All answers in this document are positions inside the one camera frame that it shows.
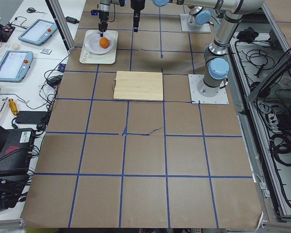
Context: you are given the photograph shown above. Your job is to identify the small card packet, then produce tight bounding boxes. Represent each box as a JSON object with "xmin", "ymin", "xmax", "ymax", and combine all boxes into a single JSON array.
[{"xmin": 40, "ymin": 48, "xmax": 52, "ymax": 55}]

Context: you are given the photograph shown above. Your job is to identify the near blue teach pendant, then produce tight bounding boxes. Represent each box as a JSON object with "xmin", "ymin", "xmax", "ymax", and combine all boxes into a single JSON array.
[{"xmin": 0, "ymin": 50, "xmax": 33, "ymax": 83}]

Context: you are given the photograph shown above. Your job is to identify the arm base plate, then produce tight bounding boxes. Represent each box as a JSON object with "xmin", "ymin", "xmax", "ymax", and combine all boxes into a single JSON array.
[
  {"xmin": 188, "ymin": 74, "xmax": 229, "ymax": 104},
  {"xmin": 180, "ymin": 14, "xmax": 211, "ymax": 34}
]

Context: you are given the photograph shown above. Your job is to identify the far blue teach pendant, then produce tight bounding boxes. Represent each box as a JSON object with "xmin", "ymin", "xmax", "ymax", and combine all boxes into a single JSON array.
[{"xmin": 18, "ymin": 19, "xmax": 57, "ymax": 46}]

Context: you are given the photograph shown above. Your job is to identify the orange fruit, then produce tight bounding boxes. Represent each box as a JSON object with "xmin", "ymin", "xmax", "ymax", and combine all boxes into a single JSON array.
[{"xmin": 99, "ymin": 37, "xmax": 110, "ymax": 49}]

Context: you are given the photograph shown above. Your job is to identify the blue teach pendant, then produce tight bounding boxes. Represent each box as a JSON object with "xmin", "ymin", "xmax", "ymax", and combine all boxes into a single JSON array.
[
  {"xmin": 0, "ymin": 50, "xmax": 33, "ymax": 83},
  {"xmin": 18, "ymin": 19, "xmax": 57, "ymax": 46}
]

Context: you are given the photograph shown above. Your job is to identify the brass cylinder tool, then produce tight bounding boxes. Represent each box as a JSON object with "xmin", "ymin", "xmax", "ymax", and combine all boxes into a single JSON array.
[{"xmin": 9, "ymin": 99, "xmax": 18, "ymax": 116}]

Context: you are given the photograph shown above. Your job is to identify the black power brick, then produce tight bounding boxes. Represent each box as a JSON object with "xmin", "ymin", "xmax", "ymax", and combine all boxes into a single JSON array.
[{"xmin": 15, "ymin": 111, "xmax": 47, "ymax": 124}]

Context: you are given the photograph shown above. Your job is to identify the black scissors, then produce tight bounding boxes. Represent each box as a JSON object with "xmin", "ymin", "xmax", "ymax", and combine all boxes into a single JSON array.
[{"xmin": 26, "ymin": 7, "xmax": 47, "ymax": 14}]

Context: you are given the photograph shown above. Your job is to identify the wooden cutting board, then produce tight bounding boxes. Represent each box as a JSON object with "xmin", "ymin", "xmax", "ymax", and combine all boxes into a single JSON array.
[{"xmin": 113, "ymin": 71, "xmax": 163, "ymax": 101}]

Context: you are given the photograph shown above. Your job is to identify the black computer box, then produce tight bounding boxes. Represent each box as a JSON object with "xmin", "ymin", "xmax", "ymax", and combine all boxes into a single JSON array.
[{"xmin": 0, "ymin": 127, "xmax": 35, "ymax": 176}]

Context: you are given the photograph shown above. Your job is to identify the small cream ball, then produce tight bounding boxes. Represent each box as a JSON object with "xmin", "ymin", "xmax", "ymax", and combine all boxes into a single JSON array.
[{"xmin": 12, "ymin": 44, "xmax": 20, "ymax": 50}]

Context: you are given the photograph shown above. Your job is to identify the black power adapter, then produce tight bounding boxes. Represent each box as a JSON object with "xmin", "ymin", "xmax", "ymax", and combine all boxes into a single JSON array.
[{"xmin": 65, "ymin": 16, "xmax": 80, "ymax": 24}]

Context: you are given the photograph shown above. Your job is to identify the aluminium frame post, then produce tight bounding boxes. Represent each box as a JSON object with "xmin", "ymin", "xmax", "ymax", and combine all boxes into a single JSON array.
[{"xmin": 45, "ymin": 0, "xmax": 75, "ymax": 51}]

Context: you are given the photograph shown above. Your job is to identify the cream bear tray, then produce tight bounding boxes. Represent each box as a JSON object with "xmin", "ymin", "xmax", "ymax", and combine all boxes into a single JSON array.
[{"xmin": 79, "ymin": 30, "xmax": 118, "ymax": 65}]

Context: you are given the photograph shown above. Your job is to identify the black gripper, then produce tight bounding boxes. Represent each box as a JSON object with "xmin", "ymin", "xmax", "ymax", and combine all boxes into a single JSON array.
[
  {"xmin": 130, "ymin": 0, "xmax": 145, "ymax": 33},
  {"xmin": 98, "ymin": 11, "xmax": 109, "ymax": 37}
]

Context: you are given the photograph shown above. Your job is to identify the white round plate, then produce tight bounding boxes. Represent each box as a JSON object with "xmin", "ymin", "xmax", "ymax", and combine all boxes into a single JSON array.
[{"xmin": 84, "ymin": 31, "xmax": 114, "ymax": 55}]

